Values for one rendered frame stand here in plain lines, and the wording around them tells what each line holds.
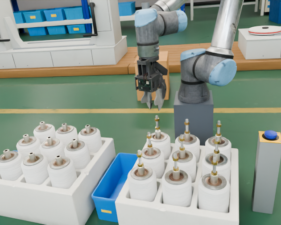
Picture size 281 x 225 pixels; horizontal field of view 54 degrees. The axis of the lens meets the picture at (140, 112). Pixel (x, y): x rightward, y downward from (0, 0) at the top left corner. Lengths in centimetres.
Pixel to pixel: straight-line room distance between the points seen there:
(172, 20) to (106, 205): 71
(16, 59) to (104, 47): 101
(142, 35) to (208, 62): 35
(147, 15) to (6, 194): 85
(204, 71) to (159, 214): 59
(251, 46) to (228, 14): 162
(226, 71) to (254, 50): 164
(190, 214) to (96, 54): 225
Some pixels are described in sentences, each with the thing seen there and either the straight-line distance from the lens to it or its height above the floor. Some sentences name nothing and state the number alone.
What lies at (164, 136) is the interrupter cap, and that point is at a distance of 114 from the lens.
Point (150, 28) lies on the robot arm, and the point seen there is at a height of 69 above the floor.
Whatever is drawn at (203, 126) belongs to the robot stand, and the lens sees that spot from 134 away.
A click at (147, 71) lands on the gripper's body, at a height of 54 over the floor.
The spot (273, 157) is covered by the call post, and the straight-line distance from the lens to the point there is 105.
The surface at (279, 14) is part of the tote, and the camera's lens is 518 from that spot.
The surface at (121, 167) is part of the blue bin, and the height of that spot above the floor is 4.
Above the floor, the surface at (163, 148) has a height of 22.
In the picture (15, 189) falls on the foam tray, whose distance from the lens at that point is 119.
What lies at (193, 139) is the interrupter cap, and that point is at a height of 25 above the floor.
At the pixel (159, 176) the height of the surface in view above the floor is 17.
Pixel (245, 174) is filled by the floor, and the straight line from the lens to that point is 137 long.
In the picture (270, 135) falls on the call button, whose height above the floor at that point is 33.
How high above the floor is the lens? 83
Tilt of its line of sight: 25 degrees down
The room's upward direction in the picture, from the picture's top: 6 degrees counter-clockwise
